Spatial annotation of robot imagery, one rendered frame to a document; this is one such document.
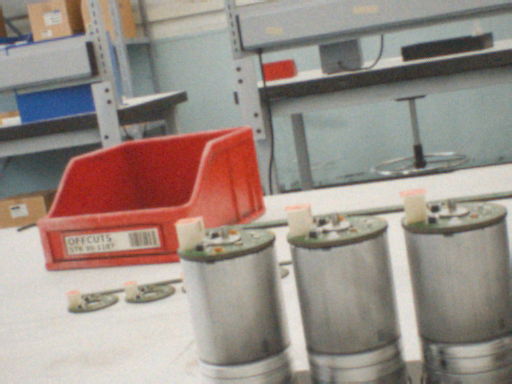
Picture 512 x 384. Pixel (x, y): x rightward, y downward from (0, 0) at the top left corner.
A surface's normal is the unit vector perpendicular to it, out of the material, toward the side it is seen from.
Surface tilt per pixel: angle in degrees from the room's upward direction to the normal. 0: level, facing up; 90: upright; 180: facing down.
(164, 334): 0
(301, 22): 90
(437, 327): 90
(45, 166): 90
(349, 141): 90
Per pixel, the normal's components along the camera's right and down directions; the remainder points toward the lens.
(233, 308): -0.04, 0.18
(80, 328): -0.16, -0.97
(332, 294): -0.29, 0.22
